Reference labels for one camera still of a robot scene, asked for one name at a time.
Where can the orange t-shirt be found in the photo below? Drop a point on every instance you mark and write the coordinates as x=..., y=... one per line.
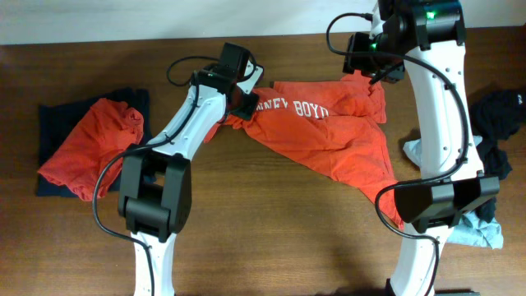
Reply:
x=331, y=127

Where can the folded navy garment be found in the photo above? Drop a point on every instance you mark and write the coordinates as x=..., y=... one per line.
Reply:
x=57, y=122

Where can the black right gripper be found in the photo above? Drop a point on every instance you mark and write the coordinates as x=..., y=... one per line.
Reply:
x=359, y=63

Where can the folded orange shirt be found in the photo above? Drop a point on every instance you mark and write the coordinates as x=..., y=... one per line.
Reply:
x=105, y=131

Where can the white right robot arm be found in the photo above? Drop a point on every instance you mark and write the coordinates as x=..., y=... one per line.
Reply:
x=425, y=40

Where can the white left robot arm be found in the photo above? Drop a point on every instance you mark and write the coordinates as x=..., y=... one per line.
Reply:
x=155, y=188

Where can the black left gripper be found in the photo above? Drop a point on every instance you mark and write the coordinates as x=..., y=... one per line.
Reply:
x=247, y=110

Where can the light blue crumpled garment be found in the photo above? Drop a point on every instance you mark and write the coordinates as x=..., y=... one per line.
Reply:
x=471, y=230

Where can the black crumpled garment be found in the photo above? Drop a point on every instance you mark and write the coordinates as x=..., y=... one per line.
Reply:
x=497, y=117

